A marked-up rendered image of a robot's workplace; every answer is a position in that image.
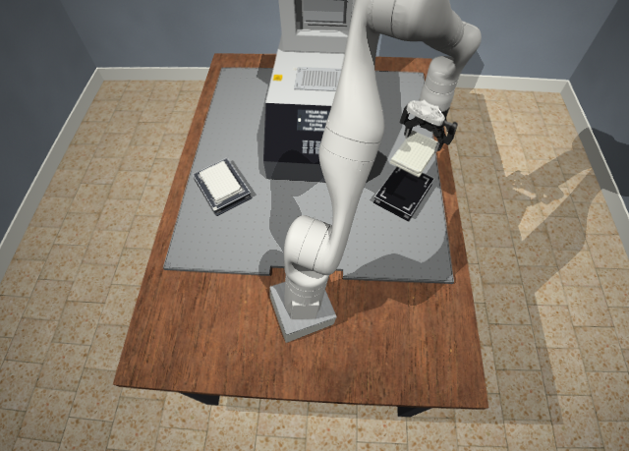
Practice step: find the black rectangular frame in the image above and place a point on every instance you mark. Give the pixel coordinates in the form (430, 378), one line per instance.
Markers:
(403, 192)

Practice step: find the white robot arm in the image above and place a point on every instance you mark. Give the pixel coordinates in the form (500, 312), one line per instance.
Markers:
(355, 127)

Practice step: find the cream rectangular well plate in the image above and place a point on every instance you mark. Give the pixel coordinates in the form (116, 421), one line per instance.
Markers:
(414, 154)

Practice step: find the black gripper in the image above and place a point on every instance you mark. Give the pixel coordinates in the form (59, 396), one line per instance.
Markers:
(438, 131)

